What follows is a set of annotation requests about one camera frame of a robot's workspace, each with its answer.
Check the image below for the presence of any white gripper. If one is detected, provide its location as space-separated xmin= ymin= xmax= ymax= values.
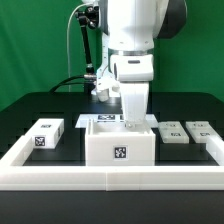
xmin=110 ymin=54 xmax=154 ymax=128

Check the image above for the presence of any white cabinet body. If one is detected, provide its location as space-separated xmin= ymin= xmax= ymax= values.
xmin=85 ymin=120 xmax=156 ymax=166

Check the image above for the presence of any white cabinet door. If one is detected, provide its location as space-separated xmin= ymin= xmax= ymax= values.
xmin=185 ymin=121 xmax=218 ymax=143
xmin=158 ymin=121 xmax=189 ymax=144

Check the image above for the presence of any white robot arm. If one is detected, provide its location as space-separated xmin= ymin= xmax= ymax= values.
xmin=96 ymin=0 xmax=187 ymax=128

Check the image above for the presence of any white cabinet top block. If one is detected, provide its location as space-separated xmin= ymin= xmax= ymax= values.
xmin=31 ymin=118 xmax=64 ymax=149

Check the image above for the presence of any flat white base plate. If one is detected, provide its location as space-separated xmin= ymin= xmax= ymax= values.
xmin=75 ymin=114 xmax=158 ymax=128

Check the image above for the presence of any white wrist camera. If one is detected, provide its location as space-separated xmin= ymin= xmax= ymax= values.
xmin=96 ymin=78 xmax=120 ymax=102

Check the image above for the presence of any black cable bundle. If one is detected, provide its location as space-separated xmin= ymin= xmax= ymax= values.
xmin=49 ymin=75 xmax=98 ymax=93

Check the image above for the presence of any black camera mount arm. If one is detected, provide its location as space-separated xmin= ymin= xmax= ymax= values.
xmin=75 ymin=6 xmax=99 ymax=95

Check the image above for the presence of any white U-shaped frame border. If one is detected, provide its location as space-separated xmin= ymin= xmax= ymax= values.
xmin=0 ymin=136 xmax=224 ymax=191

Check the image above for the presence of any white cable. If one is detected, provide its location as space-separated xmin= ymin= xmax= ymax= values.
xmin=66 ymin=3 xmax=88 ymax=93

